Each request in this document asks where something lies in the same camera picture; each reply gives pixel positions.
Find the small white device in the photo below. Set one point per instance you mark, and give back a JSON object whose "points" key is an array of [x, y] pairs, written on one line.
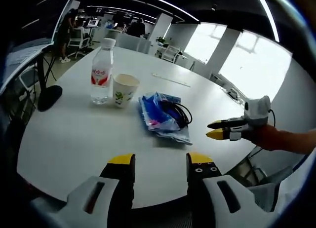
{"points": [[234, 93]]}

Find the white paper cup green print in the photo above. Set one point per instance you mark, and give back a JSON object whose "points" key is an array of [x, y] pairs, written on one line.
{"points": [[123, 97]]}

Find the blue plastic packet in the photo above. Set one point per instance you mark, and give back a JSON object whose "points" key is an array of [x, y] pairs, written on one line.
{"points": [[153, 109]]}

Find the white office chair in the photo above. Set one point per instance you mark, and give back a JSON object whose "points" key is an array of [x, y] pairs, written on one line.
{"points": [[79, 40], [170, 52]]}

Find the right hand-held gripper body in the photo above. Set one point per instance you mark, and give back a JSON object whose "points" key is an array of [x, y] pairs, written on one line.
{"points": [[258, 112]]}

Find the clear plastic water bottle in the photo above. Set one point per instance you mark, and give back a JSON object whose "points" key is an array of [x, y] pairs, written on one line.
{"points": [[101, 89]]}

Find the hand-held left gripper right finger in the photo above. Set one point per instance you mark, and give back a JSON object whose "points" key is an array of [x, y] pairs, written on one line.
{"points": [[217, 203]]}

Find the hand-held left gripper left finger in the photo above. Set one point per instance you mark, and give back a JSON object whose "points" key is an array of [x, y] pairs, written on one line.
{"points": [[81, 203]]}

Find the bright window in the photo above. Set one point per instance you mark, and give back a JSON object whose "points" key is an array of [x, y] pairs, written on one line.
{"points": [[205, 43], [256, 65]]}

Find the green potted plant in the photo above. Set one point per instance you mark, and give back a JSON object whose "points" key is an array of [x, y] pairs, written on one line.
{"points": [[161, 40]]}

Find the ceiling light strip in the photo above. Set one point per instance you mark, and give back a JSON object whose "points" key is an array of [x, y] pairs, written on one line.
{"points": [[153, 2], [269, 15]]}

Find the grey chair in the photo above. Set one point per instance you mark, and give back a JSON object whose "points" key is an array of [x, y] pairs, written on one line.
{"points": [[266, 196]]}

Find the black rounded object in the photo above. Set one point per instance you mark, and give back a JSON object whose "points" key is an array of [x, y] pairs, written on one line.
{"points": [[49, 98]]}

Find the frosted partition panel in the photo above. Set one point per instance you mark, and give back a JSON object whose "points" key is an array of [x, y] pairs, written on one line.
{"points": [[133, 44]]}

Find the open laptop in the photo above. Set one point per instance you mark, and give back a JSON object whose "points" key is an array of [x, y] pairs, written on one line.
{"points": [[22, 55]]}

